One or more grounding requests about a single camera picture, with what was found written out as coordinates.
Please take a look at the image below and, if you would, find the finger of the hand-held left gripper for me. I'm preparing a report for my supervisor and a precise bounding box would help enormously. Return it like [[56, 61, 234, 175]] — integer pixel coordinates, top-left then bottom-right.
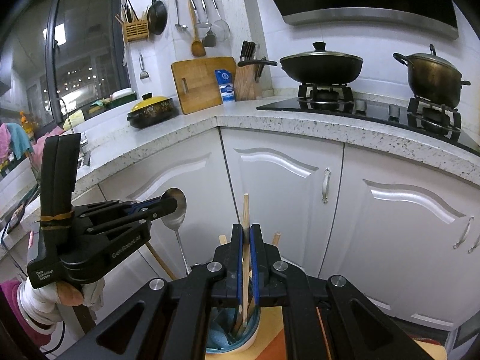
[[90, 210, 177, 246], [77, 195, 178, 218]]

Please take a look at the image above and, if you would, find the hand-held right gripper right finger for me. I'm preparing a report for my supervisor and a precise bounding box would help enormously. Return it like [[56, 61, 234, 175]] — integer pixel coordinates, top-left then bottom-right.
[[251, 223, 437, 360]]

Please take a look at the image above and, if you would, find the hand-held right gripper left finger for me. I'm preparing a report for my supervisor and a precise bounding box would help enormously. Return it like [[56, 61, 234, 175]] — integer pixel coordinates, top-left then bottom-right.
[[43, 224, 244, 360]]

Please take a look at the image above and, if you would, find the large steel spoon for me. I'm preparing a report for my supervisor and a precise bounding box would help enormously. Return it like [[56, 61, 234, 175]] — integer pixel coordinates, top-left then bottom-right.
[[161, 187, 192, 275]]

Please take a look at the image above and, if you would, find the floral utensil holder teal rim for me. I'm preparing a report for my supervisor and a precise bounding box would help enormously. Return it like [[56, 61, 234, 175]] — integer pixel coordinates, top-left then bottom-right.
[[204, 302, 262, 354]]

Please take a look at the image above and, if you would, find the person's left forearm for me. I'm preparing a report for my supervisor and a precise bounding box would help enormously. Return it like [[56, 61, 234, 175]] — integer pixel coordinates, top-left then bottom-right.
[[0, 279, 51, 347]]

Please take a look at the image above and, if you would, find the person's left hand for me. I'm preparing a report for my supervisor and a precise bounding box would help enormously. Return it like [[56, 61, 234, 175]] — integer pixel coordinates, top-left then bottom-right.
[[19, 275, 106, 331]]

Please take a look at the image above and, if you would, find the white cabinet door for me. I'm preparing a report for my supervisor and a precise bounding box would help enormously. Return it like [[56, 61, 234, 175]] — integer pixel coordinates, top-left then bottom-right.
[[339, 144, 480, 327], [218, 127, 345, 301], [95, 127, 231, 282]]

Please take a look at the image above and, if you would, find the pink dish cloth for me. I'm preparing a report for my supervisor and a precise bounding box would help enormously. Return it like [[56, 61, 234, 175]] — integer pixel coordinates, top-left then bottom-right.
[[29, 124, 65, 171], [0, 122, 12, 158]]

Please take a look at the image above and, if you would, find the chrome faucet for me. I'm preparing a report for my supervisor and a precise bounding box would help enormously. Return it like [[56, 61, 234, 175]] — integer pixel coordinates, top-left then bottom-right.
[[58, 97, 91, 167]]

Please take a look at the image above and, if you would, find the black casserole yellow lid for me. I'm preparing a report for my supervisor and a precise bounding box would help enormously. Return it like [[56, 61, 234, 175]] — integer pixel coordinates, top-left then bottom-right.
[[126, 92, 179, 129]]

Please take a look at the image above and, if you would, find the blue dish cloth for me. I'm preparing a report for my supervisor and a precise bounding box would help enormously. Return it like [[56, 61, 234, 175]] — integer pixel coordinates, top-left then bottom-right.
[[5, 122, 35, 156]]

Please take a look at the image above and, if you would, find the green white box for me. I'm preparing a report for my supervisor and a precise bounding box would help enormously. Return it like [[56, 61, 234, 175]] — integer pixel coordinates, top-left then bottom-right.
[[111, 87, 137, 108]]

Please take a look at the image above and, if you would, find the green cloth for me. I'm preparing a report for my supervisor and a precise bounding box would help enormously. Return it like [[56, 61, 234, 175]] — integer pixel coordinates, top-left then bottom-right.
[[89, 97, 113, 114]]

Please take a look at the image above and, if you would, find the yellow sponge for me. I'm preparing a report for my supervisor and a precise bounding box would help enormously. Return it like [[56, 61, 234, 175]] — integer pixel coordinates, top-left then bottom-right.
[[62, 109, 86, 131]]

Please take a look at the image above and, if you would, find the orange detergent bottle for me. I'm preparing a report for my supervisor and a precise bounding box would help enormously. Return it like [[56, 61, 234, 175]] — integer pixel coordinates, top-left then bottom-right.
[[19, 110, 35, 141]]

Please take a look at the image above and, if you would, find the wooden cutting board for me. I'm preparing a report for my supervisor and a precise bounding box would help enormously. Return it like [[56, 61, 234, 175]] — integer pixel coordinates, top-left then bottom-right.
[[171, 56, 238, 116]]

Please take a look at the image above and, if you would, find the blue white pouch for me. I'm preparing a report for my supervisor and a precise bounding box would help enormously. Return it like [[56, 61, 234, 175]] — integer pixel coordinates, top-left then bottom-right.
[[214, 68, 236, 104]]

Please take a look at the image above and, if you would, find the wooden knife block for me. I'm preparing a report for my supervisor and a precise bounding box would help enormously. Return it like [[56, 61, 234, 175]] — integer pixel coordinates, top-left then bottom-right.
[[234, 62, 267, 102]]

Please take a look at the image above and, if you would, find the wooden spatula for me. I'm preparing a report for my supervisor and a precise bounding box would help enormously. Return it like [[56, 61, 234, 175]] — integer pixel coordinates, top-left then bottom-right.
[[187, 0, 207, 58]]

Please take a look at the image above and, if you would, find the black gas stove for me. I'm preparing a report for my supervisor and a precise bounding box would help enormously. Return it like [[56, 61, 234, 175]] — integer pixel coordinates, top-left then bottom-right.
[[256, 82, 480, 147]]

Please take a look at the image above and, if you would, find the dark window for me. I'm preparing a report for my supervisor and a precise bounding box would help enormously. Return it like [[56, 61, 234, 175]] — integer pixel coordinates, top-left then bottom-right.
[[0, 0, 130, 128]]

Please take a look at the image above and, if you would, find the bamboo utensil basket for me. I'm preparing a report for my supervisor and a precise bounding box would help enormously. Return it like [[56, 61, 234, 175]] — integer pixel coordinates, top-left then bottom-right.
[[123, 19, 151, 43]]

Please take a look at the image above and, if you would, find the steel slotted turner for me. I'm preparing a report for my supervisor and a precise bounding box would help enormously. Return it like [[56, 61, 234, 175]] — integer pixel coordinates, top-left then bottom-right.
[[200, 0, 218, 48]]

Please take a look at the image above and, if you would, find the steel ladle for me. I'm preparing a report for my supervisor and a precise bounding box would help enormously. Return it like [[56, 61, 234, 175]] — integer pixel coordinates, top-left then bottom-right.
[[172, 0, 189, 32]]

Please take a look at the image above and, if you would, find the black frying pan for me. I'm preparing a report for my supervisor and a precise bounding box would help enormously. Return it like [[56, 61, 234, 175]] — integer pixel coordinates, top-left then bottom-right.
[[146, 0, 169, 37]]

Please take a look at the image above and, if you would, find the steel mesh strainer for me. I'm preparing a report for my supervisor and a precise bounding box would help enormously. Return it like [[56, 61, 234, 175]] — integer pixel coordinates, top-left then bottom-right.
[[208, 0, 230, 43]]

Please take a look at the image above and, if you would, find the bunch of dark chopsticks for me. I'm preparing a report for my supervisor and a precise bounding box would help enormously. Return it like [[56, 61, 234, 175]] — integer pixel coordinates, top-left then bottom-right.
[[114, 0, 149, 24]]

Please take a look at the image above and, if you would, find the black wok with lid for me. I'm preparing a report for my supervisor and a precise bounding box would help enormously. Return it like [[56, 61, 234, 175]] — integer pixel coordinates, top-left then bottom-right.
[[279, 41, 364, 84]]

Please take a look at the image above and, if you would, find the brass pot with lid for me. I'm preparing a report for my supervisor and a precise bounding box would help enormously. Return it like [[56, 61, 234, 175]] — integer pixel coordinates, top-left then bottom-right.
[[392, 43, 471, 109]]

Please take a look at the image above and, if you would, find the silver cabinet handle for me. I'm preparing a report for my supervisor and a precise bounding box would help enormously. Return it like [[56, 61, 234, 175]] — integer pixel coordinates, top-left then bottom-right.
[[320, 167, 331, 204], [453, 216, 474, 250]]

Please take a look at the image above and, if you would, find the set of black-handled knives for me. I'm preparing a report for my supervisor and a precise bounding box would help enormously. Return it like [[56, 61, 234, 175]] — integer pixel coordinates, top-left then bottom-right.
[[237, 40, 279, 83]]

